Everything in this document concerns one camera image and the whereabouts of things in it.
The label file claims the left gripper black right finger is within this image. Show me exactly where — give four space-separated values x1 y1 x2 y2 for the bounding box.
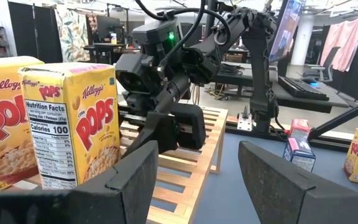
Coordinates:
237 140 358 224

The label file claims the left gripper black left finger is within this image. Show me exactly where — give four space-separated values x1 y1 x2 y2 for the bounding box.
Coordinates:
0 139 160 224

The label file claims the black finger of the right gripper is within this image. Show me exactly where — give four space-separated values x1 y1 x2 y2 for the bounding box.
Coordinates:
158 113 180 154
125 113 168 157

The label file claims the blue Frosted Flakes cereal box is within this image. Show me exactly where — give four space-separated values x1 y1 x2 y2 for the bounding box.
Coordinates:
282 136 317 173

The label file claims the red Froot Loops cereal box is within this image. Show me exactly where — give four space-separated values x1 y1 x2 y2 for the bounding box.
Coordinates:
288 118 311 141

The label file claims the wooden slatted shelf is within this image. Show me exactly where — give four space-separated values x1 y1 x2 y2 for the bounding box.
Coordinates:
0 105 229 224

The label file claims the black monitor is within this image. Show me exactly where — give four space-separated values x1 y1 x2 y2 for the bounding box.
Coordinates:
96 15 124 41

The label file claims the black desk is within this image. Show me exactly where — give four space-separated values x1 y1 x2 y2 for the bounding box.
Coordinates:
83 42 127 65

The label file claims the blue-grey table mat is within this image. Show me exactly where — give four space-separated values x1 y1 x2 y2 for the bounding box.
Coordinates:
154 132 358 224

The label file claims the floral curtain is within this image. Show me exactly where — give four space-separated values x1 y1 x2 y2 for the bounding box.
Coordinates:
54 5 90 63

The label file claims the cardboard box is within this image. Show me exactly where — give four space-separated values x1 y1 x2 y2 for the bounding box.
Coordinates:
225 52 244 63

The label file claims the dark grey desk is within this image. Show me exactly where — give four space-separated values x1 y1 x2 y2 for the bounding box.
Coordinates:
211 61 351 114

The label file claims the black diagonal beam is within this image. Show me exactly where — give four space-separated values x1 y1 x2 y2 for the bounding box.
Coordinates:
308 95 358 141

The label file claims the black partition panel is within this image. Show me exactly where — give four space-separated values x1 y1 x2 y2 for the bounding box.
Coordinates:
7 1 63 64

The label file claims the black keyboard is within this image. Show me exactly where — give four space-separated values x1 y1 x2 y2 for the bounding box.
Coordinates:
277 76 331 101

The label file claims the black computer mouse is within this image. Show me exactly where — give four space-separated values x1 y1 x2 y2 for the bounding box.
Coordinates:
302 77 319 87

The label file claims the monitor with blue screen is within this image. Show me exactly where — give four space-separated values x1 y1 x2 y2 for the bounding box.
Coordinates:
268 0 304 63

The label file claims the grey office chair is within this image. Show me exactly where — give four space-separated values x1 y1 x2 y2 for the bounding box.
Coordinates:
302 46 341 83

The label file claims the white pillar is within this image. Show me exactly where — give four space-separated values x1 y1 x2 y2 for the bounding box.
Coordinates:
290 15 315 66

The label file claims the pink hanging cloth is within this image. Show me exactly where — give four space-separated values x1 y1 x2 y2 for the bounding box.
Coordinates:
319 17 358 73

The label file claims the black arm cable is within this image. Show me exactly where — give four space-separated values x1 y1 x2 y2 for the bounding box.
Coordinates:
134 0 232 68

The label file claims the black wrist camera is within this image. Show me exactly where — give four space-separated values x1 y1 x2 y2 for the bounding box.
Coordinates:
115 52 155 95

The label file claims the silver metal bracket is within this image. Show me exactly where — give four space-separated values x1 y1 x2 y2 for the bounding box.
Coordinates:
237 105 254 132

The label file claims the coiled black cable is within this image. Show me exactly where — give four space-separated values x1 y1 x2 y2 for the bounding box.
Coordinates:
218 63 245 77

